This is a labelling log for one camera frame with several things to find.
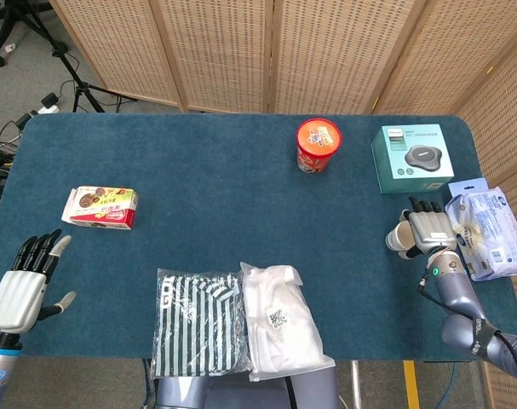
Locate blue cable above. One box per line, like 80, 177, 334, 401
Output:
446, 361, 460, 400

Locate white power adapter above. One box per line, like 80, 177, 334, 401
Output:
29, 93, 62, 117

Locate floor cable bundle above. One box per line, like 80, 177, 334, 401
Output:
0, 119, 26, 201

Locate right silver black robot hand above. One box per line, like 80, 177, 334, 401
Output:
396, 196, 458, 261

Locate striped shirt in clear bag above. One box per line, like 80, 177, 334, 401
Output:
150, 267, 253, 379

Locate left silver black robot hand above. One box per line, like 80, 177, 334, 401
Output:
0, 228, 77, 336

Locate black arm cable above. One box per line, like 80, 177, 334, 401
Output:
416, 276, 517, 387

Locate black tripod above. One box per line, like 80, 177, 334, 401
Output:
26, 0, 139, 114

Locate grey robot torso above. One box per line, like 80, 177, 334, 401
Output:
154, 366, 341, 409

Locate blue wet wipes pack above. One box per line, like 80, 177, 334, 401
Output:
444, 176, 517, 282

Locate metal table leg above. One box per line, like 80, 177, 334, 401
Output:
350, 360, 365, 409

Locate black office chair base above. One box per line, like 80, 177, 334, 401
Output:
0, 0, 68, 68

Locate small white paper cup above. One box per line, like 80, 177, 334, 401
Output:
384, 221, 416, 253

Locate blue table cover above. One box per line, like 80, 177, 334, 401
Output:
0, 112, 517, 363

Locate white garment in frosted bag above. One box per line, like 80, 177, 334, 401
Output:
239, 261, 336, 383

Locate red instant noodle cup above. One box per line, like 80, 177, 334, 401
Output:
295, 118, 343, 175

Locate red white snack box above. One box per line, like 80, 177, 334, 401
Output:
60, 185, 139, 231

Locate teal speaker box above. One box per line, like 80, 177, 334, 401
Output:
371, 124, 456, 195

